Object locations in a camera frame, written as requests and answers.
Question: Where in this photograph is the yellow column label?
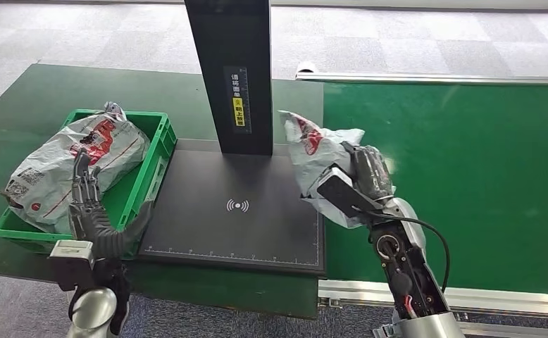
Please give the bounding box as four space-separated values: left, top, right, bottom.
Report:
232 96 247 128

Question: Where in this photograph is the black scanner column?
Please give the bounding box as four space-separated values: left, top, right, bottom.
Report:
183 0 275 157

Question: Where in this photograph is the black scanner platform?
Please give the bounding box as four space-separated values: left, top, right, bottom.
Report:
138 139 326 276

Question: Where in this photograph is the crumpled grey mailer package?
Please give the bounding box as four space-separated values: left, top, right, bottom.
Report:
0 101 151 236

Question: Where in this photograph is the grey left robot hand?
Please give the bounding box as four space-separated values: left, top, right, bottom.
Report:
68 149 154 261

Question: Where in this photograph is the thin silver conveyor rail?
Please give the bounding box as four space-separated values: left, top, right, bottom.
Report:
294 72 548 87

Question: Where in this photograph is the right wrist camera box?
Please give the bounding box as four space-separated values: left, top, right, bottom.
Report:
316 167 383 219

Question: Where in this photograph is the wide silver conveyor rail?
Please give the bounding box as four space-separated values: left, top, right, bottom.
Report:
318 279 548 321

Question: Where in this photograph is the grey red-print mailer package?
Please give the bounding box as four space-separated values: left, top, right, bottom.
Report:
278 110 397 230

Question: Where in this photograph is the green plastic crate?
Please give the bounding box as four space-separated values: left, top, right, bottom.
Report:
0 109 178 261

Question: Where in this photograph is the green conveyor belt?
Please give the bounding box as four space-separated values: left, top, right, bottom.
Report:
322 82 548 296

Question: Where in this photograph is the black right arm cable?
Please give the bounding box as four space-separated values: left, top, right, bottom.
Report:
355 208 452 295

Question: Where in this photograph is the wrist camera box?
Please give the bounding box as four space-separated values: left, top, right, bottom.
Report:
316 167 383 219
48 239 96 293

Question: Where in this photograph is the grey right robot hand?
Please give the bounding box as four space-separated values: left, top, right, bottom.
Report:
340 141 395 202

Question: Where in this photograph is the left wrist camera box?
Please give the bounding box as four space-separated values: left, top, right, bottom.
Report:
48 239 96 293

